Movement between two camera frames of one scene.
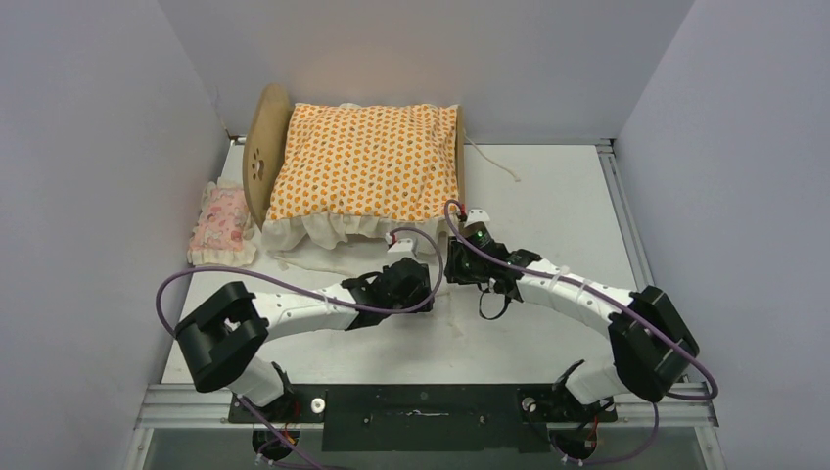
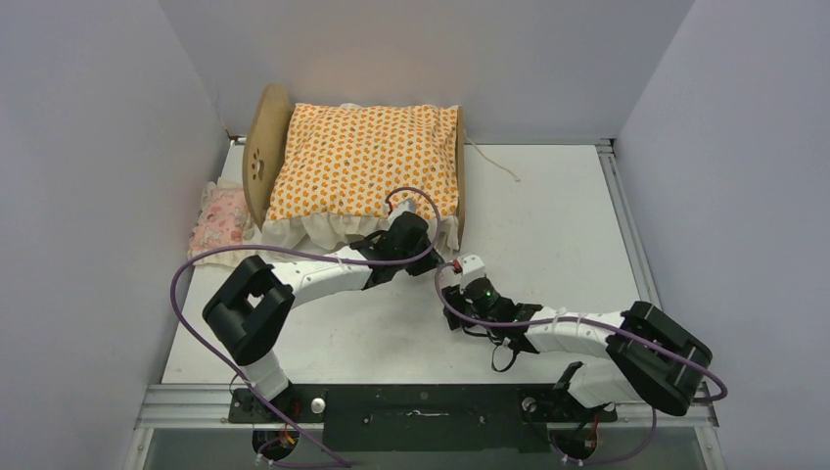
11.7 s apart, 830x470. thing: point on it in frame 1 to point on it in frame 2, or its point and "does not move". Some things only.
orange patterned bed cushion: (352, 170) does not move
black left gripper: (421, 294) to (425, 265)
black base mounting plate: (432, 418) does not move
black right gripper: (455, 270) to (456, 298)
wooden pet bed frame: (267, 121) does not move
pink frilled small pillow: (223, 234) does not move
